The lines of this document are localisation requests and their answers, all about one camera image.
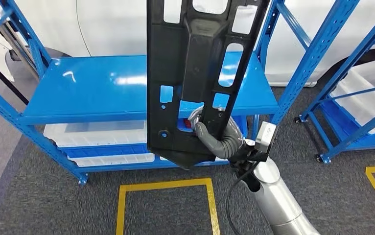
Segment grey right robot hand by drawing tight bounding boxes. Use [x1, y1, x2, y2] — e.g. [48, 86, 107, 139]
[187, 107, 228, 160]

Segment black plastic car part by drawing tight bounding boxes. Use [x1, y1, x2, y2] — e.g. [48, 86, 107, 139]
[146, 0, 270, 170]

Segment blue metal shelf rack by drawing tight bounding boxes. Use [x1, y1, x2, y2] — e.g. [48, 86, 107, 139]
[0, 0, 360, 186]
[294, 0, 375, 165]

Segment flat white translucent storage bin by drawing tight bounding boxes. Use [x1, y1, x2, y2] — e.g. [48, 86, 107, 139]
[67, 152, 156, 167]

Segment white car body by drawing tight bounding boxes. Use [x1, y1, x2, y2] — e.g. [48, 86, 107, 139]
[0, 0, 375, 88]

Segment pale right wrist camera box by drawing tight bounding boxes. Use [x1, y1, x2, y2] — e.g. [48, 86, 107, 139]
[256, 121, 278, 154]

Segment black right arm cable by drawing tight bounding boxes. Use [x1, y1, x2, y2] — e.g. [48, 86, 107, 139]
[226, 162, 260, 235]

